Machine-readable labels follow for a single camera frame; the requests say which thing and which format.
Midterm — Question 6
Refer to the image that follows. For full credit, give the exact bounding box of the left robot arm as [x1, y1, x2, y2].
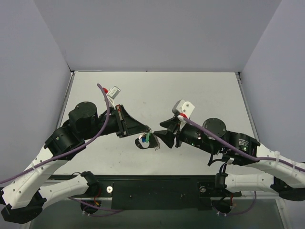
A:
[0, 102, 150, 224]

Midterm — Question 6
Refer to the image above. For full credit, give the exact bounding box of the green plastic key tag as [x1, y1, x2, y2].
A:
[145, 132, 150, 143]

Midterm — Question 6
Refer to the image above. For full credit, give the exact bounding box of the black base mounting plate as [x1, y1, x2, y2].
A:
[97, 175, 242, 210]

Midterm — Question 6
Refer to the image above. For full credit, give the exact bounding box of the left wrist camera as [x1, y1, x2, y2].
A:
[103, 86, 121, 106]

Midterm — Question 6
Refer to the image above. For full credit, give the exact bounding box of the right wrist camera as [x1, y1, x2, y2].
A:
[172, 99, 195, 118]

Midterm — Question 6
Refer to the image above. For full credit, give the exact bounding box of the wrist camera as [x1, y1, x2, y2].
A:
[172, 99, 195, 118]
[103, 86, 121, 106]

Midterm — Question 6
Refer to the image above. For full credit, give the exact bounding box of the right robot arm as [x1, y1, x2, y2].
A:
[154, 114, 305, 201]

